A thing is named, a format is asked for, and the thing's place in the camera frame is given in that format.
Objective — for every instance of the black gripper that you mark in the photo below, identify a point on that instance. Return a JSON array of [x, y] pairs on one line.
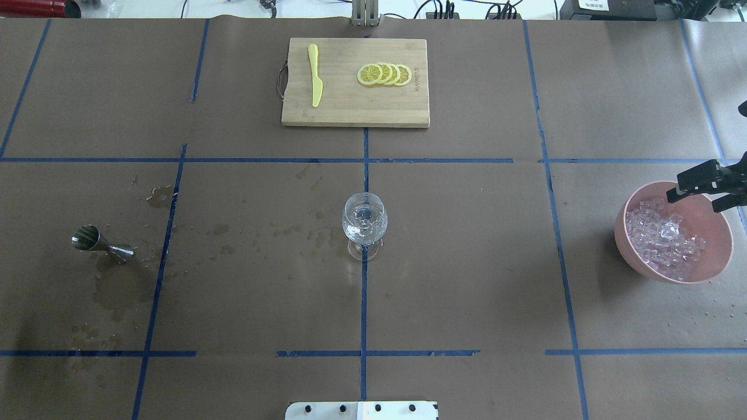
[[729, 177]]

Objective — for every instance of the steel jigger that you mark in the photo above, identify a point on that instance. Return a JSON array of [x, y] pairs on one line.
[[88, 238]]

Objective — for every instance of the clear ice cubes pile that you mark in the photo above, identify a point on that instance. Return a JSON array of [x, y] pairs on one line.
[[658, 236]]

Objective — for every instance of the clear wine glass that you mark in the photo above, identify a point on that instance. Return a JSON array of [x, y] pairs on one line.
[[364, 222]]

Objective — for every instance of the pink bowl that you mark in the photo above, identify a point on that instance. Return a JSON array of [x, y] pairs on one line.
[[698, 217]]

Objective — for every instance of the blue tape line right vertical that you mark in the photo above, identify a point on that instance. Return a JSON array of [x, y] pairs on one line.
[[557, 233]]

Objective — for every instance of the blue tape line vertical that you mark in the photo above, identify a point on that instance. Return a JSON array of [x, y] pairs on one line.
[[160, 274], [557, 233]]

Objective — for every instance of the black device box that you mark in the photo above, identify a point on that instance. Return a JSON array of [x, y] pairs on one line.
[[608, 10]]

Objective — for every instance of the lemon slice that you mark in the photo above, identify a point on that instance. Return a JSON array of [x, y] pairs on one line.
[[396, 74], [405, 75], [370, 74], [387, 74]]

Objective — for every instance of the bamboo cutting board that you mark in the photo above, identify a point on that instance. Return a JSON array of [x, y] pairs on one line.
[[346, 103]]

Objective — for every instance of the yellow plastic knife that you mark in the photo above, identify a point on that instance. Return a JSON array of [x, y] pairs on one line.
[[315, 79]]

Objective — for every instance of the blue tape line left vertical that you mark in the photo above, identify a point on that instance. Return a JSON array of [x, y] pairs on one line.
[[160, 274]]

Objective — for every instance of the red cylinder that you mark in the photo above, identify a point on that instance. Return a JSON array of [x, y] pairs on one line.
[[41, 9]]

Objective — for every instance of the blue tape line far horizontal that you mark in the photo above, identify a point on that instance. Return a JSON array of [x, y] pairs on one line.
[[312, 160]]

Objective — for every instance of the blue tape line horizontal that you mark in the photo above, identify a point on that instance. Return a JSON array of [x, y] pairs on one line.
[[380, 353], [312, 160]]

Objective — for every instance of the blue tape line far left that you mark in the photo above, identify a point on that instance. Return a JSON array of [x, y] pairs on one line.
[[25, 86]]

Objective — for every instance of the blue tape line near horizontal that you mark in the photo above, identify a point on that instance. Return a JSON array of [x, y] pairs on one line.
[[380, 353]]

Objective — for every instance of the grey metal camera post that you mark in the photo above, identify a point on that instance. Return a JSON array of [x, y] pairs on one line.
[[365, 13]]

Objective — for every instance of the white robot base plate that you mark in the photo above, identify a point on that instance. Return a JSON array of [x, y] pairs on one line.
[[406, 409]]

